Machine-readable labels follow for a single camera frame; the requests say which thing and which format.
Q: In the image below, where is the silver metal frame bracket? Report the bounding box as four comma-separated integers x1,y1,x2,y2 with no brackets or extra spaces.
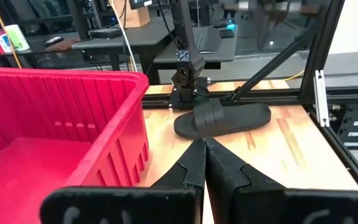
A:
313,70,331,128

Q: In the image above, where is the black aluminium rig frame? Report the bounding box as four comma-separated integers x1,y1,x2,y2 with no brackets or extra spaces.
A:
141,0,358,192

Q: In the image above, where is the red plastic bin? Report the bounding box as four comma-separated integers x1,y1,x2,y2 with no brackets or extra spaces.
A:
0,67,150,224

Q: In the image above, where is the white hanging cable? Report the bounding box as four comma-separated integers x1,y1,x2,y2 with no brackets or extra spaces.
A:
108,0,139,73

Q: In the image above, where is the black remote control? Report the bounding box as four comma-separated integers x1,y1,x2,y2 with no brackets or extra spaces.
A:
44,36,65,48

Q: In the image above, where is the yellow hanging cable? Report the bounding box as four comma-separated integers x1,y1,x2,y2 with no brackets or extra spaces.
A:
0,0,23,69

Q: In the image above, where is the light green wipes canister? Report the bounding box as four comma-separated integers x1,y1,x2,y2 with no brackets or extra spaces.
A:
4,24,30,52

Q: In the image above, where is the cardboard box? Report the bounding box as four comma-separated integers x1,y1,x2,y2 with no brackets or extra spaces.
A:
113,0,151,29

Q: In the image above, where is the grey background table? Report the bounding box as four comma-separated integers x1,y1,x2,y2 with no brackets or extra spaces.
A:
153,24,239,71
71,14,176,85

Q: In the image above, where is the black box with white labels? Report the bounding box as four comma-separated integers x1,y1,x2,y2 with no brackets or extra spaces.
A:
336,105,358,152

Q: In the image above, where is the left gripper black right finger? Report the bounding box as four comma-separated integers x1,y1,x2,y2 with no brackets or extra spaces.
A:
206,138,358,224

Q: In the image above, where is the black foam slide sandal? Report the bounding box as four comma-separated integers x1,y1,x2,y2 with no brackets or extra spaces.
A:
173,98,272,140

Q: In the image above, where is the flat black electronic device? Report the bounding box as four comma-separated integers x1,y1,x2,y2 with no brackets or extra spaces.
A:
88,27,124,40

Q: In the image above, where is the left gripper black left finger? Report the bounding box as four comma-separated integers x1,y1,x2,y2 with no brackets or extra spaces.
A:
40,138,207,224

